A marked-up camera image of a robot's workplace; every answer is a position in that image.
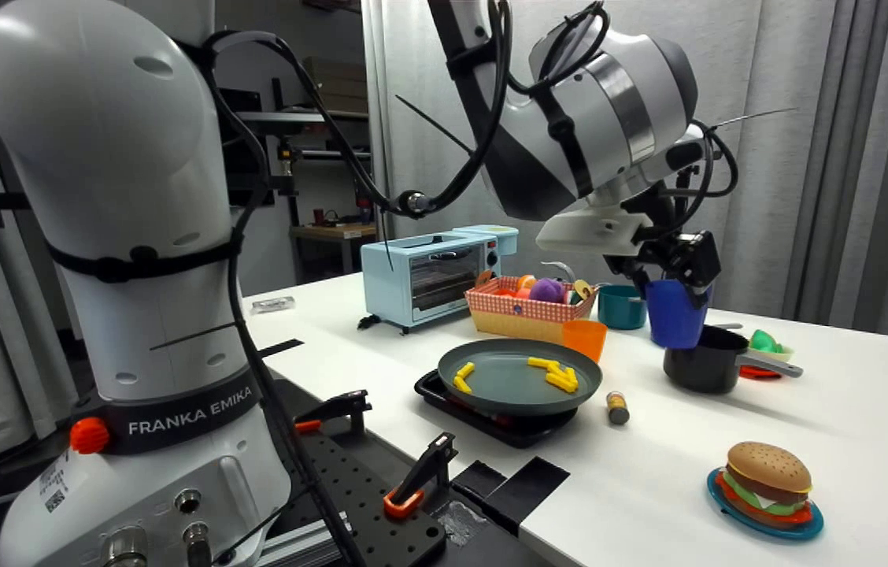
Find red felt disc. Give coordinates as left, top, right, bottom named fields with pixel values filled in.
left=735, top=358, right=783, bottom=384

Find grey round plate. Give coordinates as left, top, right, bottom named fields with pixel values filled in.
left=435, top=336, right=605, bottom=419

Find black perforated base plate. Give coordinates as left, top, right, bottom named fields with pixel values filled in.
left=247, top=364, right=489, bottom=567

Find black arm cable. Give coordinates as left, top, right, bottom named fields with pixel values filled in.
left=196, top=0, right=517, bottom=567

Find small teal plate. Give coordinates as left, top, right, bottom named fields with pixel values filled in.
left=702, top=467, right=828, bottom=546

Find toy hamburger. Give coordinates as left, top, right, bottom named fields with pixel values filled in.
left=721, top=438, right=816, bottom=530

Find green felt disc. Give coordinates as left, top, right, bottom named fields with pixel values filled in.
left=747, top=329, right=796, bottom=358

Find aluminium rail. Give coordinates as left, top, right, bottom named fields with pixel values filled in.
left=251, top=517, right=354, bottom=567

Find dark metal shelf rack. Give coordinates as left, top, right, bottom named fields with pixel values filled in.
left=236, top=97, right=373, bottom=288

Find teal toy pot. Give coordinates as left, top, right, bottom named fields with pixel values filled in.
left=595, top=281, right=648, bottom=334

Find black table edge bracket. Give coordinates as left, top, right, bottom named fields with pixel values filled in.
left=449, top=454, right=572, bottom=532

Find black clamp with orange handle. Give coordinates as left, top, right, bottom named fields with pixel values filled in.
left=288, top=389, right=373, bottom=438
left=376, top=427, right=458, bottom=526

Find black toy pot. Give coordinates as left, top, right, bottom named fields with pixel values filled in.
left=660, top=321, right=805, bottom=396

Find red orange plush toy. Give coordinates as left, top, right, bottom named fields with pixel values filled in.
left=489, top=274, right=532, bottom=300

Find blue plastic cup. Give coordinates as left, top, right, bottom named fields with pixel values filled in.
left=643, top=274, right=710, bottom=352

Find grey curtain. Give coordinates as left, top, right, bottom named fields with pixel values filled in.
left=778, top=0, right=888, bottom=344

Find black toy stove burner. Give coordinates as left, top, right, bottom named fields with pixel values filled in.
left=408, top=369, right=581, bottom=449

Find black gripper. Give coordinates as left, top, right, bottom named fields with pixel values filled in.
left=630, top=229, right=725, bottom=314

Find small toy food can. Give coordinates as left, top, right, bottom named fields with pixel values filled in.
left=605, top=392, right=634, bottom=427

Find purple plush toy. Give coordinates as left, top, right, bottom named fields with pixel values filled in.
left=524, top=277, right=571, bottom=310

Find light blue toy oven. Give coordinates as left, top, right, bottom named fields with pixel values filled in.
left=359, top=222, right=519, bottom=334

